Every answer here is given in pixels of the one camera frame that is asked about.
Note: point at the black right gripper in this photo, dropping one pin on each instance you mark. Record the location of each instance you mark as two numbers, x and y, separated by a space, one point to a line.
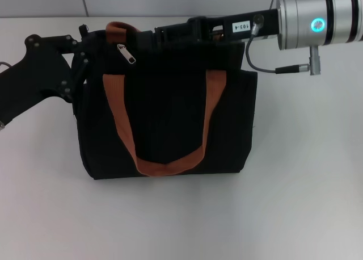
266 24

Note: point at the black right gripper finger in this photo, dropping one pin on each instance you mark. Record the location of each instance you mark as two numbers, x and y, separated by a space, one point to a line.
170 34

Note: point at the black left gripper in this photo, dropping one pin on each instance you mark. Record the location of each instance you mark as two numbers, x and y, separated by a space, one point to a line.
31 78

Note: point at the silver zipper pull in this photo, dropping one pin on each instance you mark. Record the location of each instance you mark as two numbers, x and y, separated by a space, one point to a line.
127 55

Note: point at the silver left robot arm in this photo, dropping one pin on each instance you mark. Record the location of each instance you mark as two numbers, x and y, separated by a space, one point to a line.
1 125

